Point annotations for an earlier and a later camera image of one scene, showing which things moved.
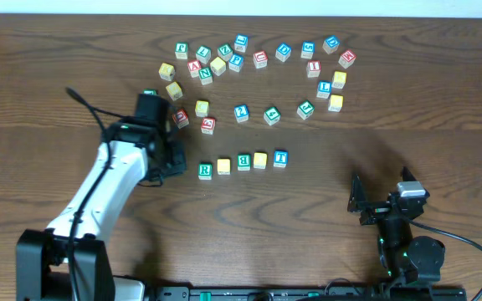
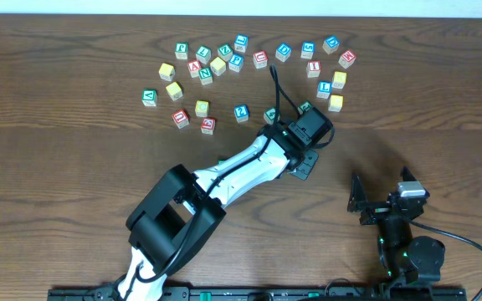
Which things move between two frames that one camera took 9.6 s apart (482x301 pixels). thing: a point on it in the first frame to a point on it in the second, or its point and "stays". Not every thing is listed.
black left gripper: x=174 y=156 to x=308 y=165
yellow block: x=218 y=66 stays
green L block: x=203 y=53 stays
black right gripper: x=376 y=209 stays
